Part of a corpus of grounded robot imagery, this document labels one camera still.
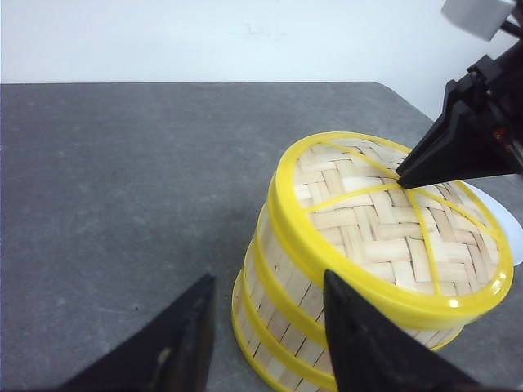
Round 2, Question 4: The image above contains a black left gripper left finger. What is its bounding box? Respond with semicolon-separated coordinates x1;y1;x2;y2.
58;274;216;391

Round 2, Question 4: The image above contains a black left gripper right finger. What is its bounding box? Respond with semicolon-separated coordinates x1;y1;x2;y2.
324;269;482;391

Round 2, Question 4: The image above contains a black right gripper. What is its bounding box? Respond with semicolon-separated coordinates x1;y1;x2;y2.
396;40;522;189

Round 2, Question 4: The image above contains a woven bamboo steamer lid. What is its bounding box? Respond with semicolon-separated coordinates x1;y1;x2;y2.
267;131;514;330

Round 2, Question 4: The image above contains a bamboo steamer basket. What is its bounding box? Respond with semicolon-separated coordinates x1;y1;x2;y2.
263;199;470;347
231;271;337;391
244;235;327;365

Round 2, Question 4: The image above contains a white plate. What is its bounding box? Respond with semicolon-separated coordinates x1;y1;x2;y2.
466;183;523;266

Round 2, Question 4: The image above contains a white camera box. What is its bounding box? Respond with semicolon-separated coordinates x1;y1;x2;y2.
440;0;516;41

